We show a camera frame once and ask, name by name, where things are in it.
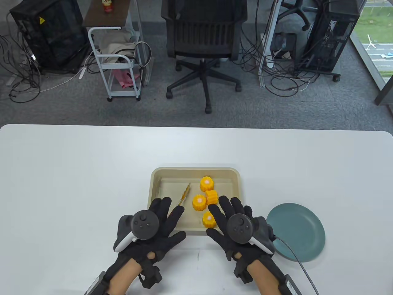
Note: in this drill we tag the person's right hand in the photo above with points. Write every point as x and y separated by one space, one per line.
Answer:
219 221

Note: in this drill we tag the person's left hand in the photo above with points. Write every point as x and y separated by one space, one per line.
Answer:
165 227

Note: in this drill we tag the yellow corn chunk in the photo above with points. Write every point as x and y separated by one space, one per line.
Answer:
206 183
199 202
212 197
208 219

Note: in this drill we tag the teal round plate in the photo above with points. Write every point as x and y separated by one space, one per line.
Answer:
297 230

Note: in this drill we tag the person's left forearm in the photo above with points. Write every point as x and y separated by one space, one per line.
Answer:
122 278

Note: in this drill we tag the person's right forearm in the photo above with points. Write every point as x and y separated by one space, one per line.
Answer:
264 276

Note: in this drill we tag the black and white controller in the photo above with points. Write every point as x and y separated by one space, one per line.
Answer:
240 229
145 224

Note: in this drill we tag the beige plastic tray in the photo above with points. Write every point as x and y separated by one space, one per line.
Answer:
172 184

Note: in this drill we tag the pink cloth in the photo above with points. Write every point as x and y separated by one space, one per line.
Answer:
122 78

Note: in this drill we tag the white power strip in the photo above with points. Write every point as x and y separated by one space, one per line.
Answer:
82 73

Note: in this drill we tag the white rolling cart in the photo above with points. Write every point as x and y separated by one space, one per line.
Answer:
113 58

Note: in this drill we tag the black wheeled computer stand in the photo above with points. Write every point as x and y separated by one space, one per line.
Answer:
319 71

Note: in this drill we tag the white desk leg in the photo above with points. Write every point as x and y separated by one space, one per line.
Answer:
267 46

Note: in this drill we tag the beige cloth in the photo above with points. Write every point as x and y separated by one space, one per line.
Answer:
118 46

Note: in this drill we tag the black mesh office chair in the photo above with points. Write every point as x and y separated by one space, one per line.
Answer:
202 33

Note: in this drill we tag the black box device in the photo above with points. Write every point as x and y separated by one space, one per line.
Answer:
284 43

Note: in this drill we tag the black computer tower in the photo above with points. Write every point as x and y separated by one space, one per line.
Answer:
52 33
331 37

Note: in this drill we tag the white utility cart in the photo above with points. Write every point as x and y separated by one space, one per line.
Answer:
98 17

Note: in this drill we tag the black chair base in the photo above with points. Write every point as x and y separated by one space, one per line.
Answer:
291 11

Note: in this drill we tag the red bottle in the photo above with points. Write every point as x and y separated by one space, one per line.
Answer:
107 5

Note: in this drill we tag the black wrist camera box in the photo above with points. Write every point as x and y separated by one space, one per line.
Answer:
290 285
96 284

